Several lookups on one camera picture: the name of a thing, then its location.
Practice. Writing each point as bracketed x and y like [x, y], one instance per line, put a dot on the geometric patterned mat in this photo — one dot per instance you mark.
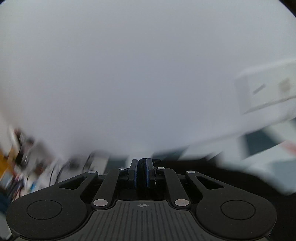
[266, 148]

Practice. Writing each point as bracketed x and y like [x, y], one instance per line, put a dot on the black shirt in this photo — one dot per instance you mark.
[231, 178]

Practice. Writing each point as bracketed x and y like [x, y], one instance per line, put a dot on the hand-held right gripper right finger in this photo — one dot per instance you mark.
[149, 173]

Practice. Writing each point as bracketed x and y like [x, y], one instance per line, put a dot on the white wall socket panel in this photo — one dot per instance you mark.
[266, 85]

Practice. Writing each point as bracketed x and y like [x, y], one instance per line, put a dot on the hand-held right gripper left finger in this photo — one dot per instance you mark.
[134, 173]

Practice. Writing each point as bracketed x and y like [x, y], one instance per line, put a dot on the cluster of cosmetics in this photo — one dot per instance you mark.
[20, 150]

